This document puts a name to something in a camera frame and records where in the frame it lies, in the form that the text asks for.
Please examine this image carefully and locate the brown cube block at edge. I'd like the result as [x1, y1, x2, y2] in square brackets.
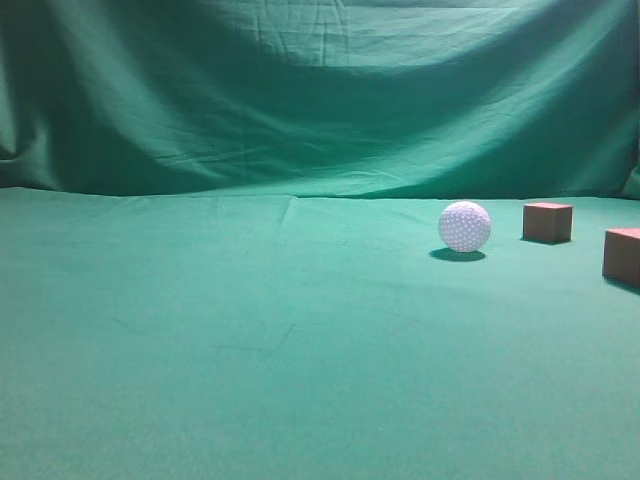
[602, 227, 640, 288]

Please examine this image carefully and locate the white dimpled golf ball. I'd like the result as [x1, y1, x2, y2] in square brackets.
[438, 201, 492, 253]

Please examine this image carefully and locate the green cloth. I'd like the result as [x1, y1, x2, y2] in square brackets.
[1, 1, 639, 479]

